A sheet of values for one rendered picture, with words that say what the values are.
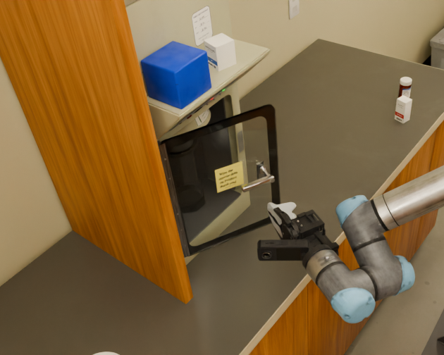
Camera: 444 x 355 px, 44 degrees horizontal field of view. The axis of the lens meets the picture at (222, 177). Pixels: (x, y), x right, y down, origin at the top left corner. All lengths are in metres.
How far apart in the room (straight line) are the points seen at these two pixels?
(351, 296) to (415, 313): 1.54
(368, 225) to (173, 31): 0.59
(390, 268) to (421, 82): 1.23
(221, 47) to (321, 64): 1.21
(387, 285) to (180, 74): 0.60
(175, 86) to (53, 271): 0.79
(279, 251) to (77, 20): 0.63
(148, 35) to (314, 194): 0.82
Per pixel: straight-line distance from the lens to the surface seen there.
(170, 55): 1.16
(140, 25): 1.16
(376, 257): 1.19
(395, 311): 2.64
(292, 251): 1.22
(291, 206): 1.31
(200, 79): 1.16
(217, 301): 1.49
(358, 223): 1.20
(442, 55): 3.97
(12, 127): 1.57
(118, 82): 1.07
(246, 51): 1.33
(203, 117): 1.42
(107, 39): 1.03
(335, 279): 1.14
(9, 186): 1.63
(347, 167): 1.85
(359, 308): 1.12
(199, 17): 1.28
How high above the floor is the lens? 2.13
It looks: 41 degrees down
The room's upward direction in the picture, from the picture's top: 8 degrees counter-clockwise
